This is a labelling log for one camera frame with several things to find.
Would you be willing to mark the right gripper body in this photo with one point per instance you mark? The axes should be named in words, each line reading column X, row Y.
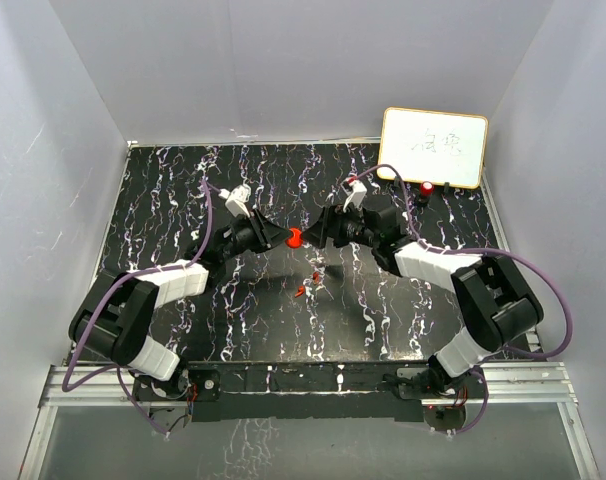
column 349, row 227

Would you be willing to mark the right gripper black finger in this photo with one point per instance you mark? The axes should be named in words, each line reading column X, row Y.
column 317, row 242
column 320, row 227

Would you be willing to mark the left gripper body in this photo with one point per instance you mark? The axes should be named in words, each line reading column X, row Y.
column 244, row 237

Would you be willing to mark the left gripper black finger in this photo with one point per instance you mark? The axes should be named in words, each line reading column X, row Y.
column 265, row 229
column 274, row 242

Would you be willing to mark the orange earbud charging case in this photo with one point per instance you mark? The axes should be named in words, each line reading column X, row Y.
column 295, row 240

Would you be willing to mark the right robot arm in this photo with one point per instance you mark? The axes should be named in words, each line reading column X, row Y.
column 496, row 302

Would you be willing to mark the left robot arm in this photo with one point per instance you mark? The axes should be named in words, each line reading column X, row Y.
column 113, row 320

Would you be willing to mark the yellow framed whiteboard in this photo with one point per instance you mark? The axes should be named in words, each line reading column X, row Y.
column 443, row 148

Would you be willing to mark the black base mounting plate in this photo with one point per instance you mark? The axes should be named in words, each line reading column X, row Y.
column 300, row 390

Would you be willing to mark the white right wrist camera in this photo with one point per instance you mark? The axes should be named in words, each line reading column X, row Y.
column 356, row 193

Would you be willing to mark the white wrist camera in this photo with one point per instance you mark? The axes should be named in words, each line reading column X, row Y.
column 356, row 193
column 235, row 200

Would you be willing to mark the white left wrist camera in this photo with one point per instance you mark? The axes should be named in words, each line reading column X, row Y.
column 235, row 200

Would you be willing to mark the aluminium frame rail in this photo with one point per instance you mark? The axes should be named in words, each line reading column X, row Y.
column 316, row 422

